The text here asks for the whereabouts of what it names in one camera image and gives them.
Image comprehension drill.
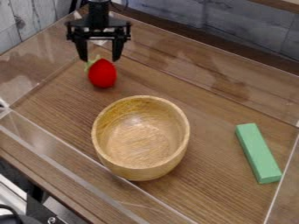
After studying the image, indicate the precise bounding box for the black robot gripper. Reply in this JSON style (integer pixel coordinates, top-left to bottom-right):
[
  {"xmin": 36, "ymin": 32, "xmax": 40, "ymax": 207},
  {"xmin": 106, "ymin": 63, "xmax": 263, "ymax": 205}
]
[{"xmin": 66, "ymin": 1, "xmax": 131, "ymax": 61}]

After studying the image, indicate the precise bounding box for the black stand lower left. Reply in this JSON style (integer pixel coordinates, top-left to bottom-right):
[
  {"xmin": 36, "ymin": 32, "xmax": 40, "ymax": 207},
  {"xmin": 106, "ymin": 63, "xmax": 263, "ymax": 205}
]
[{"xmin": 0, "ymin": 157, "xmax": 75, "ymax": 224}]

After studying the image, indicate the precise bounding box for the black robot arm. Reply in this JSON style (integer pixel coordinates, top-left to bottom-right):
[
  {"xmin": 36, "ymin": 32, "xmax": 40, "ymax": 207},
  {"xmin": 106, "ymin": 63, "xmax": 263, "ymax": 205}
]
[{"xmin": 66, "ymin": 0, "xmax": 132, "ymax": 62}]

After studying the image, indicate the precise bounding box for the green rectangular block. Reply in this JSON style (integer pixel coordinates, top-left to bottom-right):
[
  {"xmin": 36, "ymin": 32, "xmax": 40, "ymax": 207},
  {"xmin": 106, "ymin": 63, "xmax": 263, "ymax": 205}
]
[{"xmin": 237, "ymin": 123, "xmax": 283, "ymax": 184}]

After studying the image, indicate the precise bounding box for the wooden bowl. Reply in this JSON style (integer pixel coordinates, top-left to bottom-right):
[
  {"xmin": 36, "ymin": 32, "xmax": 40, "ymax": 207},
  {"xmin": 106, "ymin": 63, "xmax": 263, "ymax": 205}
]
[{"xmin": 91, "ymin": 95, "xmax": 191, "ymax": 181}]

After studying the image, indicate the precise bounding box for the clear acrylic tray enclosure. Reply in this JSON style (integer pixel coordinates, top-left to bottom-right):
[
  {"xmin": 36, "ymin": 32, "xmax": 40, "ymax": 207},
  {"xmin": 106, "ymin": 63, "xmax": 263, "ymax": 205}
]
[{"xmin": 0, "ymin": 22, "xmax": 299, "ymax": 224}]

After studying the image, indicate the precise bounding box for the red plush strawberry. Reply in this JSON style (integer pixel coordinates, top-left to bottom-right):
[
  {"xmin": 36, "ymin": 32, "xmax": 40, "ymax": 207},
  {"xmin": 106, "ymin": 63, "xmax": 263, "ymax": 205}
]
[{"xmin": 84, "ymin": 55, "xmax": 118, "ymax": 88}]

